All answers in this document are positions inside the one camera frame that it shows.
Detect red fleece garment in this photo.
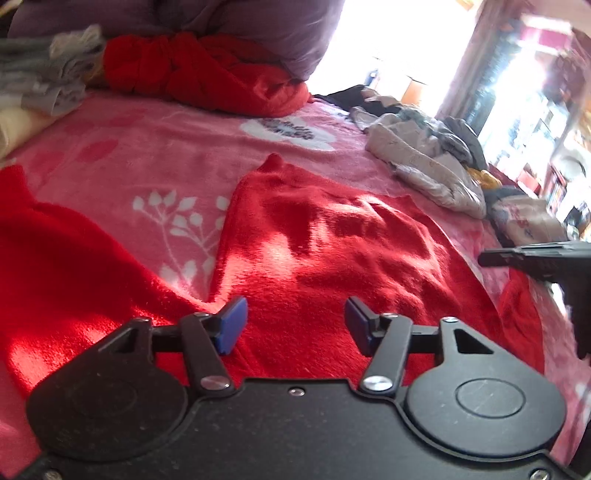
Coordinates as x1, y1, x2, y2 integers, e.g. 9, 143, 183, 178
1, 154, 544, 392

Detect folded white printed clothes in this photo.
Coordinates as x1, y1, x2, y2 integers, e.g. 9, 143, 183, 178
491, 195, 568, 246

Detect folded grey clothes stack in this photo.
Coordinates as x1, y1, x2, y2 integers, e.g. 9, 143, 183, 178
1, 25, 106, 116

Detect yellow garment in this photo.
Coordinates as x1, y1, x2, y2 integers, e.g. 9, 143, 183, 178
467, 168, 503, 190

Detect desk shelf with books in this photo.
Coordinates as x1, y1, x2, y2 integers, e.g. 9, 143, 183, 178
517, 151, 590, 240

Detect white lilac jacket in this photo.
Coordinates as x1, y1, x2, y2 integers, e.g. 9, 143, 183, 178
349, 107, 486, 219

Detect grey-blue garment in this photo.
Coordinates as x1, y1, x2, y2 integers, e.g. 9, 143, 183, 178
399, 107, 488, 171

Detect curtain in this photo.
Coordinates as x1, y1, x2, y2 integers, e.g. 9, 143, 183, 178
436, 0, 532, 120

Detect black garment at bed end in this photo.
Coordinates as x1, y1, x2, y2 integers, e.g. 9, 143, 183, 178
315, 85, 403, 116

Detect red quilt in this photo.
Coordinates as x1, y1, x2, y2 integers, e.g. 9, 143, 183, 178
102, 32, 311, 118

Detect folded cream cloth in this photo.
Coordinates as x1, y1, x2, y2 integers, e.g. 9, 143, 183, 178
0, 107, 58, 159

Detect purple quilt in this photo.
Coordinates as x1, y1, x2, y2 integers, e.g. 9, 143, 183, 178
8, 0, 344, 80

